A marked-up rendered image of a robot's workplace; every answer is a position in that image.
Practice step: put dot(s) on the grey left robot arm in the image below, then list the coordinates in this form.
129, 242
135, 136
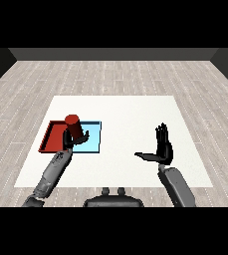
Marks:
54, 170

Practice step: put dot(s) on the red can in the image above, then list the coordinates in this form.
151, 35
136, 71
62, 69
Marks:
74, 127

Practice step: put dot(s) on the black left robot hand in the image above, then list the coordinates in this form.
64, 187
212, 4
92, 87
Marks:
69, 139

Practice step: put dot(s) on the red shallow open box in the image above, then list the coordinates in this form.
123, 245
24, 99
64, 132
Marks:
54, 138

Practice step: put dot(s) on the dark grey robot body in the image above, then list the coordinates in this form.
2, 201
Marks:
113, 200

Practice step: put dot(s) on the light blue shallow open box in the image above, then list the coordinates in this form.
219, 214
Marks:
91, 139

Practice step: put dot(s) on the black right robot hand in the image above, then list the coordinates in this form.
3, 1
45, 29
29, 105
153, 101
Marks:
163, 149

